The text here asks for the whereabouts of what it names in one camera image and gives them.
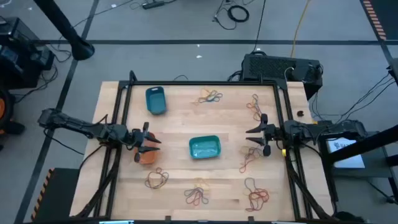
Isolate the yellow hanging cable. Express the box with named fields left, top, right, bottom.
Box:
left=290, top=0, right=311, bottom=59

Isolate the black equipment cart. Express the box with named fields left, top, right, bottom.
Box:
left=0, top=17, right=56, bottom=90

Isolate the orange black vacuum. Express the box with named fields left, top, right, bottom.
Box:
left=0, top=88, right=26, bottom=136

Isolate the black power strip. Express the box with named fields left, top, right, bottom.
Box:
left=142, top=0, right=165, bottom=10

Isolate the black tripod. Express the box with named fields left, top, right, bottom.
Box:
left=366, top=179, right=398, bottom=205

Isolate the dark blue plastic basket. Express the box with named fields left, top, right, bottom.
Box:
left=145, top=86, right=167, bottom=116

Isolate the teal green plastic basket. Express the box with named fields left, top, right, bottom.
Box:
left=188, top=134, right=222, bottom=160

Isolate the black stand pole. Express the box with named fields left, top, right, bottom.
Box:
left=326, top=124, right=398, bottom=164
left=33, top=0, right=96, bottom=62

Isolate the bands pile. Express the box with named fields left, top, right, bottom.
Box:
left=248, top=186, right=271, bottom=200

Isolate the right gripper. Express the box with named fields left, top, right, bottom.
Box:
left=245, top=113, right=282, bottom=157

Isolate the coiled black cable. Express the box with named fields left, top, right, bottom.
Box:
left=213, top=4, right=251, bottom=31

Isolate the orange rubber band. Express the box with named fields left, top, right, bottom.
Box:
left=239, top=145, right=266, bottom=160

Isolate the orange plastic basket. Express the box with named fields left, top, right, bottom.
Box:
left=133, top=132, right=158, bottom=165

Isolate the black hanging cable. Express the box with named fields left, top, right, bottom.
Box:
left=252, top=0, right=267, bottom=54

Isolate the grey side table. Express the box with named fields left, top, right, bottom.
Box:
left=317, top=119, right=398, bottom=203

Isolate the black computer tower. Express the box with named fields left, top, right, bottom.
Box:
left=241, top=53, right=324, bottom=101

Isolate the white paper sheet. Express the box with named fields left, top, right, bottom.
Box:
left=328, top=138, right=366, bottom=169

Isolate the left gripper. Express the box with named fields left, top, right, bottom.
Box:
left=129, top=121, right=162, bottom=163

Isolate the hazard-striped black mat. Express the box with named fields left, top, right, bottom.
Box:
left=361, top=0, right=398, bottom=41
left=30, top=167, right=81, bottom=223

